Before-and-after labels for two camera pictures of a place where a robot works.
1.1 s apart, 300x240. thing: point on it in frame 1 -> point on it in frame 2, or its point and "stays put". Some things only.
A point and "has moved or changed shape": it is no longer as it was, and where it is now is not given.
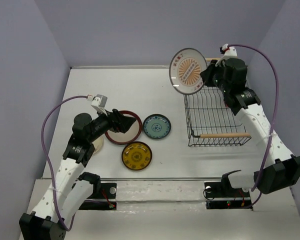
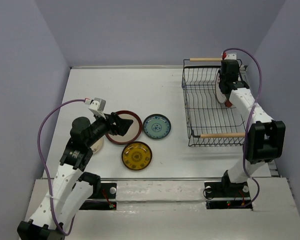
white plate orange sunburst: (185, 70) has moved or changed shape
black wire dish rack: (212, 122) stays put
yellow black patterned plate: (137, 155) stays put
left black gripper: (119, 123) stays put
